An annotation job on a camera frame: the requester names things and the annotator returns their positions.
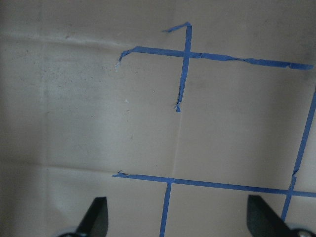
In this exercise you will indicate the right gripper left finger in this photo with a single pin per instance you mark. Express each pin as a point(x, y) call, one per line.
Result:
point(95, 222)

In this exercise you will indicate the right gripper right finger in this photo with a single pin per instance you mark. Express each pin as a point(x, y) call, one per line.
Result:
point(262, 221)

